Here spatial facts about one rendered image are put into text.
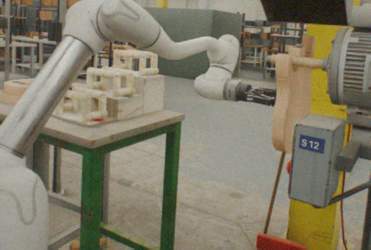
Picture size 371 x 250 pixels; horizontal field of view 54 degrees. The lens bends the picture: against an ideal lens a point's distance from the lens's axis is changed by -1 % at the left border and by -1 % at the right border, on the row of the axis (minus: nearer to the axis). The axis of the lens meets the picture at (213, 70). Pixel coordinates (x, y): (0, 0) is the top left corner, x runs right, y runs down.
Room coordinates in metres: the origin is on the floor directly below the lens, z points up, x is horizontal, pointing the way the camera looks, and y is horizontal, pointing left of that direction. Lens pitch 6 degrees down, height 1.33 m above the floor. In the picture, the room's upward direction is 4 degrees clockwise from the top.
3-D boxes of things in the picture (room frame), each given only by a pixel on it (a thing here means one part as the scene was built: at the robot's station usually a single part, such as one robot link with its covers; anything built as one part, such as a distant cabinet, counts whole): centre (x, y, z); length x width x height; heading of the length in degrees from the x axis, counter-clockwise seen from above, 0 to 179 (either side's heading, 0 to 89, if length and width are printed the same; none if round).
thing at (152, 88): (1.76, 0.39, 1.02); 0.27 x 0.15 x 0.17; 61
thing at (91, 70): (1.59, 0.49, 1.12); 0.20 x 0.03 x 0.03; 60
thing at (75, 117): (1.50, 0.54, 0.94); 0.27 x 0.15 x 0.01; 61
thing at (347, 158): (0.98, -0.39, 1.02); 0.19 x 0.04 x 0.04; 151
